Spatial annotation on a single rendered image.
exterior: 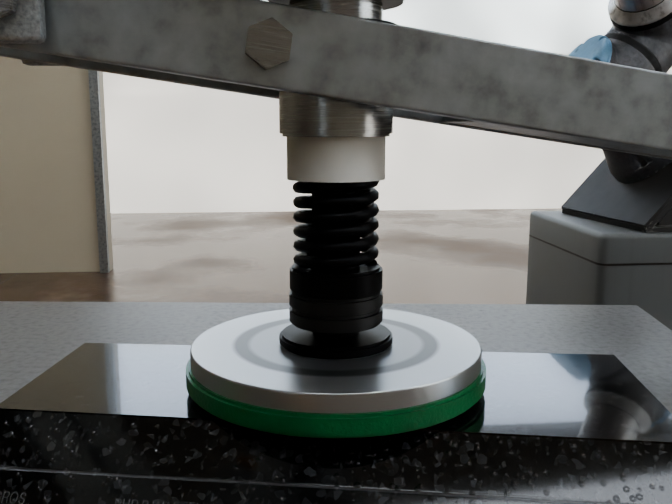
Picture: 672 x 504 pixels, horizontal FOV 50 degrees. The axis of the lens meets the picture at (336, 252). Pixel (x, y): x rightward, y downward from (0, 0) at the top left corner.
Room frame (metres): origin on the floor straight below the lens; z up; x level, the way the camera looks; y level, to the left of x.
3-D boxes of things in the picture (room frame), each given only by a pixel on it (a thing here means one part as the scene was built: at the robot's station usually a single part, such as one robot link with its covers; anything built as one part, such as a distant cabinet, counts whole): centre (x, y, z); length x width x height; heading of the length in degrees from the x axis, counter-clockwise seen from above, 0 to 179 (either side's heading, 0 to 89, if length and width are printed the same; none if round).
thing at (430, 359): (0.52, 0.00, 0.89); 0.21 x 0.21 x 0.01
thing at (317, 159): (0.52, 0.00, 1.04); 0.07 x 0.07 x 0.04
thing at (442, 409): (0.52, 0.00, 0.89); 0.22 x 0.22 x 0.04
